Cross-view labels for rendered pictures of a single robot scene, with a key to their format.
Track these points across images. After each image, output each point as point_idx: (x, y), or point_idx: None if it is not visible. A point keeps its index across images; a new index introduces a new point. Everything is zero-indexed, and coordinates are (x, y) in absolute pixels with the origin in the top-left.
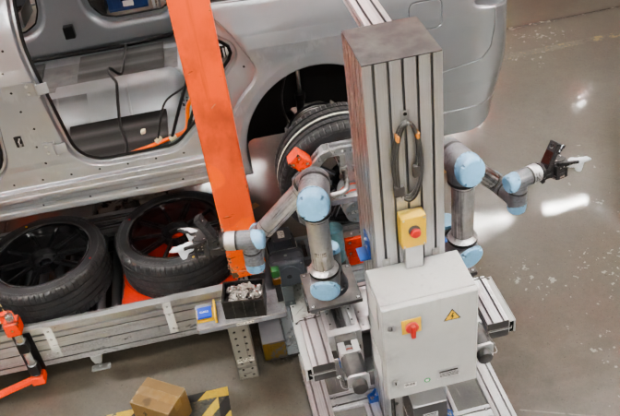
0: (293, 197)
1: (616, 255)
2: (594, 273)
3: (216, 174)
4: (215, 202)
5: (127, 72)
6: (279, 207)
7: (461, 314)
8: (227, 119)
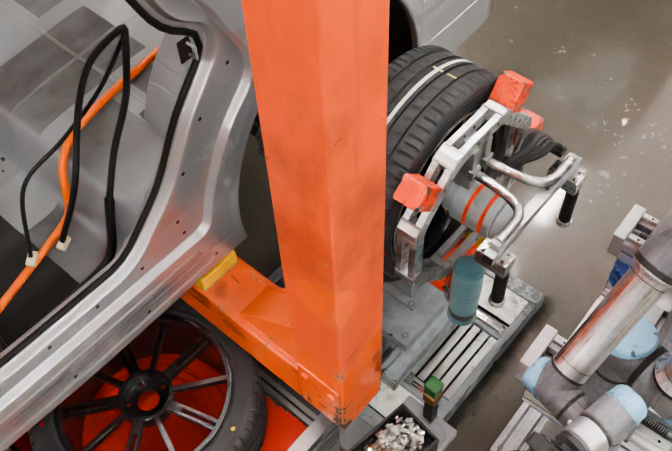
0: (654, 297)
1: (636, 109)
2: (636, 143)
3: (348, 302)
4: (340, 345)
5: None
6: (620, 325)
7: None
8: (378, 196)
